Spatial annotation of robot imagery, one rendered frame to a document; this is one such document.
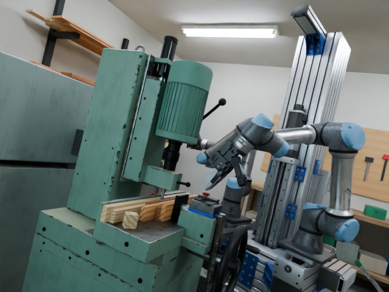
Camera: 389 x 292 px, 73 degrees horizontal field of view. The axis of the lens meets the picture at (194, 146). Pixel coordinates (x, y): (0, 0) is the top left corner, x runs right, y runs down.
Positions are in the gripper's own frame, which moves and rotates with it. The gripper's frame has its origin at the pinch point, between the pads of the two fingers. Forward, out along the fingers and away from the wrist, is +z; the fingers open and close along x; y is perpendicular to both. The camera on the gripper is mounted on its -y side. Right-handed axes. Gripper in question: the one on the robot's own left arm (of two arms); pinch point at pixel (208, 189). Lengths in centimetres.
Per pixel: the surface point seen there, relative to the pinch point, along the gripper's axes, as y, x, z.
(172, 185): 10.0, 6.2, 7.9
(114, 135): 40.4, 14.4, 9.8
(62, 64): 243, -101, 60
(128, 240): -0.8, 33.5, 17.9
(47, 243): 26, 25, 55
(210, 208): -7.5, 9.3, 1.3
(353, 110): 1, -321, -130
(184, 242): -9.6, 12.4, 15.6
